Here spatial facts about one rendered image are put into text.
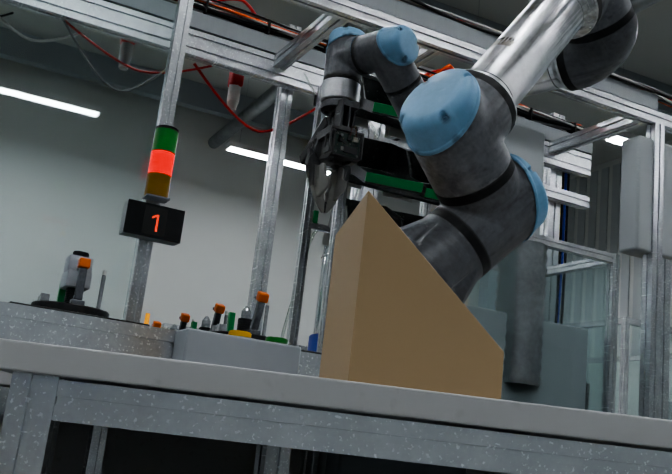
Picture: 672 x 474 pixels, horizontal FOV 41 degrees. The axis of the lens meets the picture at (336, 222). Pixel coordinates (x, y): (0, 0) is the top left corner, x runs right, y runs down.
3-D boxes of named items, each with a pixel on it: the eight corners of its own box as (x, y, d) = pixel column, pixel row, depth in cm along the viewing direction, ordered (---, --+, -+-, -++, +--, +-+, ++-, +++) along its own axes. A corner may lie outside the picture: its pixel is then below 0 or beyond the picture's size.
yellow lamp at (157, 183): (170, 198, 186) (174, 175, 187) (147, 192, 184) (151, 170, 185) (163, 202, 190) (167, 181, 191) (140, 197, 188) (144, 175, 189)
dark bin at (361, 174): (421, 194, 193) (429, 161, 191) (364, 183, 189) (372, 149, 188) (385, 172, 219) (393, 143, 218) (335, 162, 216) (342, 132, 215)
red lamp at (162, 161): (174, 175, 187) (178, 153, 188) (151, 169, 185) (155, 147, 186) (167, 180, 191) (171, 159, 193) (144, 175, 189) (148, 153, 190)
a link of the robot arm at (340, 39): (352, 19, 170) (320, 29, 175) (346, 72, 167) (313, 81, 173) (378, 36, 175) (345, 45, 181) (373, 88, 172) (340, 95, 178)
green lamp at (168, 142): (178, 153, 188) (181, 131, 189) (155, 147, 186) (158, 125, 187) (171, 158, 193) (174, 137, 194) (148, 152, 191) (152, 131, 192)
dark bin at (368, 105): (427, 125, 197) (435, 92, 195) (372, 112, 193) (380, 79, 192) (392, 112, 223) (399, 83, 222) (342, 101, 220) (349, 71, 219)
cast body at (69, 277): (89, 289, 163) (96, 252, 164) (65, 285, 161) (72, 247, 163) (80, 294, 170) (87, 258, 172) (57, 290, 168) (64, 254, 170)
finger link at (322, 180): (319, 204, 162) (325, 156, 164) (306, 210, 167) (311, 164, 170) (335, 208, 163) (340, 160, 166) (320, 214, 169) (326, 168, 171)
